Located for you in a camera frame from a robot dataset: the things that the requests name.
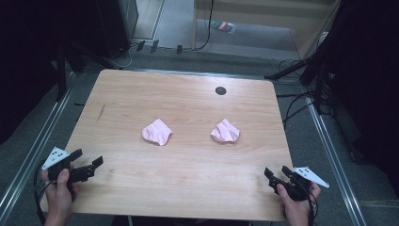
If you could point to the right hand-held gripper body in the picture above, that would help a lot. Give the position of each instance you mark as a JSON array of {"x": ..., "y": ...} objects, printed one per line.
[{"x": 298, "y": 188}]

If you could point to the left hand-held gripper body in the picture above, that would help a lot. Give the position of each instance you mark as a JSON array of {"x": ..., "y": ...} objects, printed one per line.
[{"x": 55, "y": 157}]

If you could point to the pink cloth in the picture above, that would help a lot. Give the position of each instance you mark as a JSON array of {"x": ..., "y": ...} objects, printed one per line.
[
  {"x": 156, "y": 132},
  {"x": 225, "y": 132}
]

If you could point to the person's right hand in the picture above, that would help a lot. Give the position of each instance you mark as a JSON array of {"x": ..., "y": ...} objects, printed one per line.
[{"x": 298, "y": 208}]

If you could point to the person's left hand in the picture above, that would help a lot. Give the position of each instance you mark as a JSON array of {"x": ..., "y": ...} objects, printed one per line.
[{"x": 59, "y": 197}]

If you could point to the black round table grommet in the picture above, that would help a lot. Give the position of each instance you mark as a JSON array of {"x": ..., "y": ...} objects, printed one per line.
[{"x": 220, "y": 90}]

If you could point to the black plug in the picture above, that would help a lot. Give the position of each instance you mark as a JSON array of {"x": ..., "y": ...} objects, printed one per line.
[
  {"x": 140, "y": 45},
  {"x": 179, "y": 49},
  {"x": 154, "y": 45}
]

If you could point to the black cabinet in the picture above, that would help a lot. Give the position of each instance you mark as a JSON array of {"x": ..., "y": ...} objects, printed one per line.
[{"x": 116, "y": 25}]

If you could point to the light wooden panel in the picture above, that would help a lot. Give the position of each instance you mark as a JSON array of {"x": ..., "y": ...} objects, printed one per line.
[{"x": 266, "y": 22}]

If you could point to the colourful packet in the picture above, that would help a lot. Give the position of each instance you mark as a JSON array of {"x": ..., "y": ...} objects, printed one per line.
[{"x": 223, "y": 26}]

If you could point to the metal floor rail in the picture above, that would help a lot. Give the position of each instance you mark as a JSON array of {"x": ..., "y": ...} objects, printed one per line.
[
  {"x": 335, "y": 163},
  {"x": 34, "y": 147}
]

